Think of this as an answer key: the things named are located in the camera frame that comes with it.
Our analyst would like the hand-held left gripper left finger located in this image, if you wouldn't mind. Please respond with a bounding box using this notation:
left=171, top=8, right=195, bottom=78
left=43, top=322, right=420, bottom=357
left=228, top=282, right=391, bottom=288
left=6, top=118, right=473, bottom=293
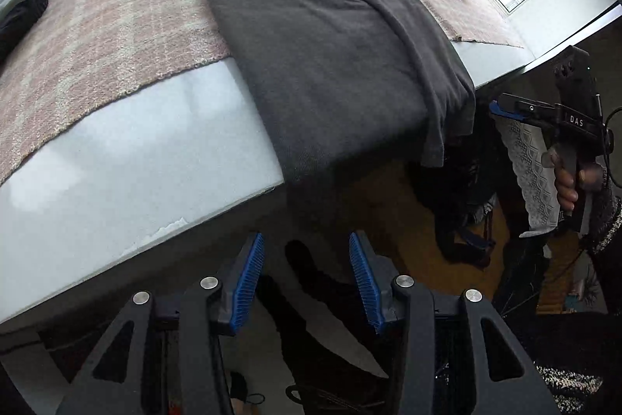
left=56, top=231, right=266, bottom=415

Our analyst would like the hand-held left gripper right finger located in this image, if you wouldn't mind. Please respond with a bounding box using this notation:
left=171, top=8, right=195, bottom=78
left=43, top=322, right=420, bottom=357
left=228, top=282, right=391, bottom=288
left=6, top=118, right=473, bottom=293
left=348, top=230, right=559, bottom=415

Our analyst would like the grey daisy print T-shirt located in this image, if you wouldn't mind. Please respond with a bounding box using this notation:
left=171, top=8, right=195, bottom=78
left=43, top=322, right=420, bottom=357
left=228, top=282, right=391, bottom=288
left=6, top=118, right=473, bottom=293
left=174, top=0, right=477, bottom=182

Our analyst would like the person's right hand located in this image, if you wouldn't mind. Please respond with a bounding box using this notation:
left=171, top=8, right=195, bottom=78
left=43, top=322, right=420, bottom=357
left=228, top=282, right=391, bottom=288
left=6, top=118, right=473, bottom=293
left=554, top=162, right=622, bottom=253

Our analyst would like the white lace cloth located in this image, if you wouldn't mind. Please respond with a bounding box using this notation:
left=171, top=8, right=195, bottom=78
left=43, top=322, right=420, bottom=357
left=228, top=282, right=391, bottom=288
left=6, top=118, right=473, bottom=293
left=494, top=118, right=567, bottom=240

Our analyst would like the person's black clothing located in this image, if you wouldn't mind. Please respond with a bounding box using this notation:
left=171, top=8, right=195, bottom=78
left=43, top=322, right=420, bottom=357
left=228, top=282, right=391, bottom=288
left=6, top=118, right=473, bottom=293
left=486, top=308, right=622, bottom=415

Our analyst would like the pink plaid blanket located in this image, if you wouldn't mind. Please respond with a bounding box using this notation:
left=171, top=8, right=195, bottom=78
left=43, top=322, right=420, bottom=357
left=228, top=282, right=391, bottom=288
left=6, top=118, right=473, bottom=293
left=0, top=0, right=528, bottom=185

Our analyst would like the dark grey padded jacket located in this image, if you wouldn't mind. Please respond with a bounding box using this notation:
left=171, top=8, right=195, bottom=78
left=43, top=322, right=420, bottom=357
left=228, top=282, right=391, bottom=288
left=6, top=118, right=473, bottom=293
left=0, top=0, right=50, bottom=61

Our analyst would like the black bag with blue straps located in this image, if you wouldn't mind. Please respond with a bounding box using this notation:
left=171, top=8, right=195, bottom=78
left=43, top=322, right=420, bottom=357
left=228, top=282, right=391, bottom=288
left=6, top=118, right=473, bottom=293
left=411, top=143, right=499, bottom=270

